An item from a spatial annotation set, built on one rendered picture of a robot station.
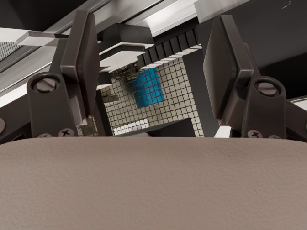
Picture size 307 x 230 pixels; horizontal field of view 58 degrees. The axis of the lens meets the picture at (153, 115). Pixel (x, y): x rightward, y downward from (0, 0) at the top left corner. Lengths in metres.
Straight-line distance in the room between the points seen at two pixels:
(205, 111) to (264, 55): 0.59
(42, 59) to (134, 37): 0.31
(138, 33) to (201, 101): 0.32
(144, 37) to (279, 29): 0.40
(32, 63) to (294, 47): 0.71
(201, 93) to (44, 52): 0.43
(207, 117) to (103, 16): 0.40
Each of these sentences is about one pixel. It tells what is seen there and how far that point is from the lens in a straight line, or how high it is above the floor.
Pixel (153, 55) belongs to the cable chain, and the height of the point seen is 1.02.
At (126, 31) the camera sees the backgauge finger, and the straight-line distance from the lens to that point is 0.54.
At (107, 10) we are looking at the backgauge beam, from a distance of 0.61.
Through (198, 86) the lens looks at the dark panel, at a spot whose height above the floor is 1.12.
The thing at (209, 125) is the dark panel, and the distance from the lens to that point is 0.80.
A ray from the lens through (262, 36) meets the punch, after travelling 0.22.
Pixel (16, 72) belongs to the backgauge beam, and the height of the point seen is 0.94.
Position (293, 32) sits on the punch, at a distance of 0.22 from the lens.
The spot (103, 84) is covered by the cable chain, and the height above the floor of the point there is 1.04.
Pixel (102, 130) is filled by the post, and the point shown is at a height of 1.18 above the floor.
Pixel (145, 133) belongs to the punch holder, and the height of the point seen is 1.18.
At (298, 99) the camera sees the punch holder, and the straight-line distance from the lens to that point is 0.19.
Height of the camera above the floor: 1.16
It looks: 1 degrees up
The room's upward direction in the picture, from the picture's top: 164 degrees clockwise
